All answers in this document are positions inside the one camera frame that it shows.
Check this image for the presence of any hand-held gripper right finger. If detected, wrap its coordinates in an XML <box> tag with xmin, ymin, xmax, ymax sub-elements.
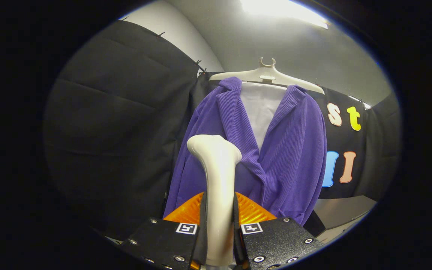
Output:
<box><xmin>233</xmin><ymin>192</ymin><xmax>325</xmax><ymax>270</ymax></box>

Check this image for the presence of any purple corduroy jacket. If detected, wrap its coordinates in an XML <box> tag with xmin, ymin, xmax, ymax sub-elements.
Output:
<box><xmin>163</xmin><ymin>77</ymin><xmax>328</xmax><ymax>226</ymax></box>

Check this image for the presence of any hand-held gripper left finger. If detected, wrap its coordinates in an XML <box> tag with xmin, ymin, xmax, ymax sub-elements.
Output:
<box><xmin>120</xmin><ymin>191</ymin><xmax>207</xmax><ymax>270</ymax></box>

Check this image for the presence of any small ceiling light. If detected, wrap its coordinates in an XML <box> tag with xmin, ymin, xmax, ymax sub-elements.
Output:
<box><xmin>349</xmin><ymin>96</ymin><xmax>372</xmax><ymax>110</ymax></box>

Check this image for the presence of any large ceiling light panel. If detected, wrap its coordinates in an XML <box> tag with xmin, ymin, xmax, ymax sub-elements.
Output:
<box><xmin>240</xmin><ymin>0</ymin><xmax>329</xmax><ymax>30</ymax></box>

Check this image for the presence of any white garment steamer head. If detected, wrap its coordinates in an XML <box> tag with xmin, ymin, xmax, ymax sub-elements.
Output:
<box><xmin>187</xmin><ymin>134</ymin><xmax>243</xmax><ymax>267</ymax></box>

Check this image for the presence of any white clothes hanger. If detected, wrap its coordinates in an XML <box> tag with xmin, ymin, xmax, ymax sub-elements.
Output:
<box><xmin>208</xmin><ymin>57</ymin><xmax>325</xmax><ymax>95</ymax></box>

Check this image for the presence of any grey cabinet with dark top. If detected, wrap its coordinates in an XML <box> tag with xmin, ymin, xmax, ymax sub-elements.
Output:
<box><xmin>313</xmin><ymin>195</ymin><xmax>378</xmax><ymax>244</ymax></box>

